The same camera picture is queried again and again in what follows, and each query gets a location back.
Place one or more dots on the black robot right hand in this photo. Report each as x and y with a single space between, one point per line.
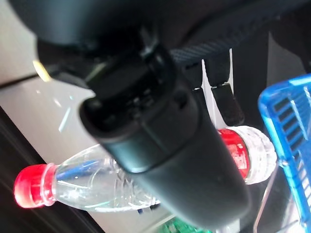
170 145

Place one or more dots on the small water bottle red cap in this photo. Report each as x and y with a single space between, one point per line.
85 179

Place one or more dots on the blue plastic shopping basket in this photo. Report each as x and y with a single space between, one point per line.
272 106

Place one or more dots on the green Sprite bottle yellow cap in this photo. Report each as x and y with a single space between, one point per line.
177 227

